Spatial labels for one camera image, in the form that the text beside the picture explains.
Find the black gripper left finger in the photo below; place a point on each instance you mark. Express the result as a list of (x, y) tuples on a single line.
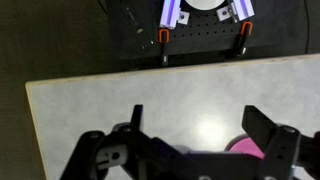
[(133, 150)]

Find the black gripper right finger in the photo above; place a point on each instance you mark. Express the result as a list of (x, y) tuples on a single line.
[(283, 150)]

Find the pink plastic plate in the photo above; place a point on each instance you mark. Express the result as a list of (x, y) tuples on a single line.
[(248, 148)]

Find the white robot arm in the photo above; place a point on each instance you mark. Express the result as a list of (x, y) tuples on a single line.
[(203, 4)]

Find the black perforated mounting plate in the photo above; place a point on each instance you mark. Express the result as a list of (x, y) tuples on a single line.
[(203, 33)]

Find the orange black clamp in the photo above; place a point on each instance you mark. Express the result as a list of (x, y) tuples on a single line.
[(163, 36), (246, 28)]

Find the black flat bar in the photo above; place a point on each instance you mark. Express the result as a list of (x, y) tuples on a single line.
[(136, 26)]

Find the aluminium extrusion profile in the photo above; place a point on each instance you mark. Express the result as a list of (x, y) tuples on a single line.
[(244, 8), (170, 13)]

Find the metal angle bracket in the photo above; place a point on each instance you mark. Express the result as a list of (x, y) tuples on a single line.
[(184, 17), (225, 14)]

